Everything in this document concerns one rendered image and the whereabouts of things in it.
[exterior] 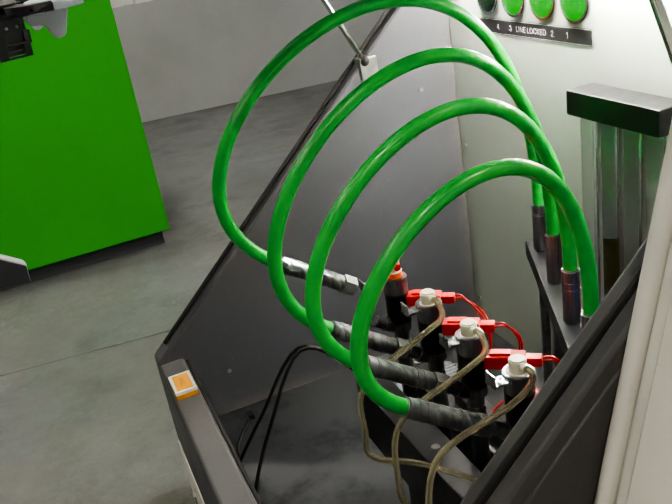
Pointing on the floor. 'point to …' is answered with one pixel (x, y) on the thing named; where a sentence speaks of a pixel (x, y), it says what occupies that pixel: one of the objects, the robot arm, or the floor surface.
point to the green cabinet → (74, 151)
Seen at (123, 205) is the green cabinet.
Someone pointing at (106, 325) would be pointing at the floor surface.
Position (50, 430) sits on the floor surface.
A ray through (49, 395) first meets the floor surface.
